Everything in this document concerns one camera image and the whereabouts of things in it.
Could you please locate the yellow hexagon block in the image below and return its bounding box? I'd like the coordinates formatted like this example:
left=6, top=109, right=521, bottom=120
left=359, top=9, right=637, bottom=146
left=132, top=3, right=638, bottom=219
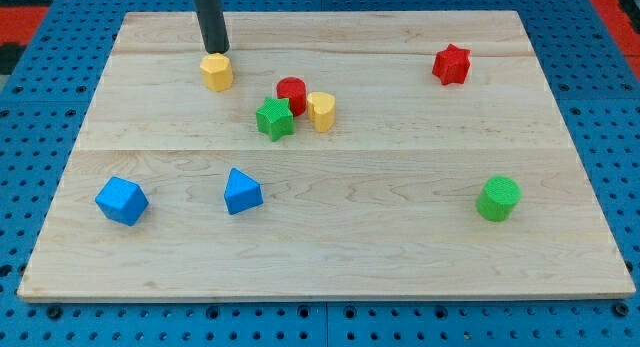
left=200, top=53, right=234, bottom=92

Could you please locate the light wooden board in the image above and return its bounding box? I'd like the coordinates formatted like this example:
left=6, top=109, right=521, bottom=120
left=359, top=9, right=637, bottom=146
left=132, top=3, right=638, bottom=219
left=18, top=10, right=636, bottom=303

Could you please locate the yellow heart block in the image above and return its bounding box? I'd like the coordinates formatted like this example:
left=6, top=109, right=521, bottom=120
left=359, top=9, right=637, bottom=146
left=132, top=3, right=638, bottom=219
left=306, top=92, right=336, bottom=133

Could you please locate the green star block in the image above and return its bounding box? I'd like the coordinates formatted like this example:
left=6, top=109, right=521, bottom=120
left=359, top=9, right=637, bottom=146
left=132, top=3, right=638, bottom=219
left=256, top=97, right=295, bottom=142

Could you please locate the blue triangle block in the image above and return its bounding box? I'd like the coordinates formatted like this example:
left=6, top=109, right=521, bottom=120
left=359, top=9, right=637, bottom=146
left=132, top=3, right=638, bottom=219
left=224, top=168, right=263, bottom=215

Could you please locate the red cylinder block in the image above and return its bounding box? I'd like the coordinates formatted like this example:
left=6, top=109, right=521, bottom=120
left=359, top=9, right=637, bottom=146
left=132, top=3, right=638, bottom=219
left=276, top=77, right=306, bottom=117

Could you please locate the red star block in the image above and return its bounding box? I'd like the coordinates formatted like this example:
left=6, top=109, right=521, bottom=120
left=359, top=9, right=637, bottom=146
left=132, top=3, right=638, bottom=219
left=432, top=44, right=471, bottom=85

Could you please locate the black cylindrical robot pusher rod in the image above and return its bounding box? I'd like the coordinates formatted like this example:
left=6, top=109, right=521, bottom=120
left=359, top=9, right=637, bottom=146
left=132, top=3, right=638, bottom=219
left=193, top=0, right=230, bottom=54

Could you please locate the green cylinder block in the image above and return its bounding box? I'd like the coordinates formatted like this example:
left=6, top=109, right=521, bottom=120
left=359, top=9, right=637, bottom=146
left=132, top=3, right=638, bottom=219
left=476, top=176, right=522, bottom=222

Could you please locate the blue cube block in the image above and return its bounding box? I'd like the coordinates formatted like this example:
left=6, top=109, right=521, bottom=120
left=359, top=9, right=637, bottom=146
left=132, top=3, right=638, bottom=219
left=94, top=176, right=149, bottom=226

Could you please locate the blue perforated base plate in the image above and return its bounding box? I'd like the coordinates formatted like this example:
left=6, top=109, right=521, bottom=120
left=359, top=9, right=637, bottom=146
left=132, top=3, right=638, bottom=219
left=1, top=0, right=639, bottom=346

